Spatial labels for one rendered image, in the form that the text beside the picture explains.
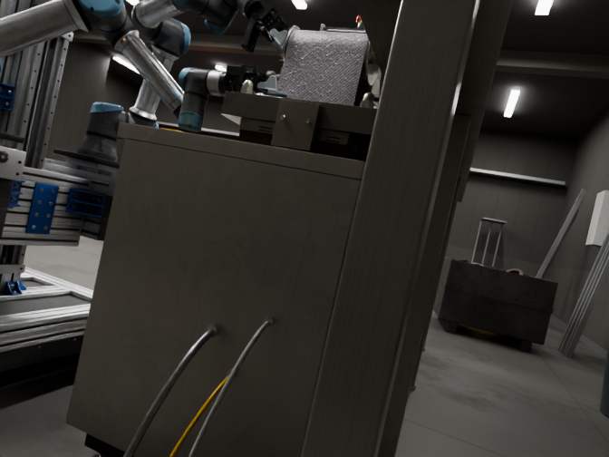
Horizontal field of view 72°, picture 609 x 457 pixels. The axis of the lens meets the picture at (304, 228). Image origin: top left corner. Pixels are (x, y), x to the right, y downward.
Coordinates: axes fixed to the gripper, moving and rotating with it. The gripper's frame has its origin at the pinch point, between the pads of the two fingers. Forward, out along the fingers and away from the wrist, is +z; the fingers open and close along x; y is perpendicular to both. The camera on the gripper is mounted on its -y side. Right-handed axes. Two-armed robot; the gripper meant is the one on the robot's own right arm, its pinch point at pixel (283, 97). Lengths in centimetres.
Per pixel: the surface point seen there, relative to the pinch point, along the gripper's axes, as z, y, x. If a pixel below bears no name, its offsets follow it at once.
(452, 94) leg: 52, -21, -77
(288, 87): 1.2, 3.0, -0.2
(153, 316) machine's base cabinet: -9, -65, -26
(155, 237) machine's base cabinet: -13, -46, -26
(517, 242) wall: 178, 15, 844
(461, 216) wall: 63, 47, 847
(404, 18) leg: 47, -15, -77
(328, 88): 13.4, 4.0, -0.3
